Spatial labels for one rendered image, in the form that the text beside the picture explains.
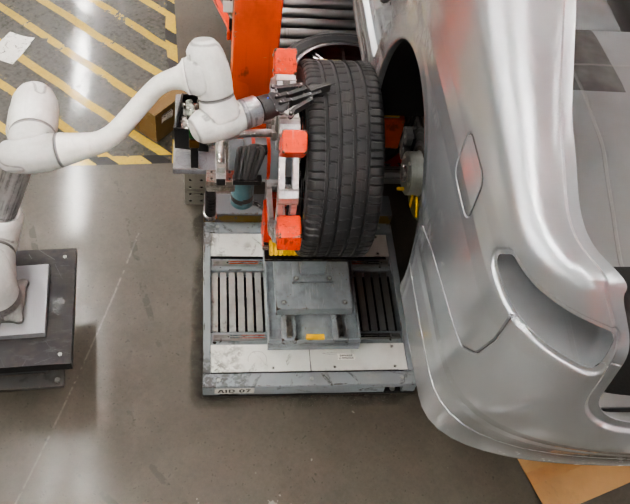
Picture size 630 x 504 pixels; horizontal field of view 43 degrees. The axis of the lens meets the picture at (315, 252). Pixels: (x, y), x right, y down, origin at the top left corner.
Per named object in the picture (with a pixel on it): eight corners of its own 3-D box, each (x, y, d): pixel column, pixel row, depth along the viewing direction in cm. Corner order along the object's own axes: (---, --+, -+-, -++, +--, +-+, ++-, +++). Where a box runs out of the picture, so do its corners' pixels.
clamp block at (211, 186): (234, 192, 251) (235, 181, 246) (205, 192, 249) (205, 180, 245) (234, 180, 254) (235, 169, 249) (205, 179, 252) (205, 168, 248)
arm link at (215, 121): (251, 136, 229) (242, 93, 223) (202, 153, 224) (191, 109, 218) (237, 127, 238) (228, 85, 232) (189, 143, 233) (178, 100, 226)
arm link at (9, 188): (-37, 262, 278) (-30, 213, 290) (11, 270, 286) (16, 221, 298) (8, 114, 225) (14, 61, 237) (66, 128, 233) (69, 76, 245)
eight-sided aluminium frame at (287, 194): (288, 271, 274) (304, 163, 231) (269, 271, 273) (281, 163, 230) (280, 155, 306) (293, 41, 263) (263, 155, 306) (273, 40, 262)
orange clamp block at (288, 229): (298, 228, 256) (300, 251, 250) (274, 228, 255) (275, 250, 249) (300, 214, 250) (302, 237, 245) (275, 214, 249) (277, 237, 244)
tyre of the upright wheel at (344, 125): (397, 141, 226) (365, 23, 272) (315, 139, 223) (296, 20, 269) (364, 297, 272) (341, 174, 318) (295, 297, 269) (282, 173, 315)
